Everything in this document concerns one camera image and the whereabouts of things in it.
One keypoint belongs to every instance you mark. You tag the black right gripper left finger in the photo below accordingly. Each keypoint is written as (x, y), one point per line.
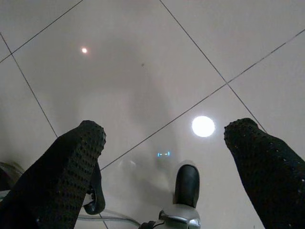
(54, 181)

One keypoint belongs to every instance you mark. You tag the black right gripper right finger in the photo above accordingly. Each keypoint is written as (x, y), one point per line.
(269, 179)

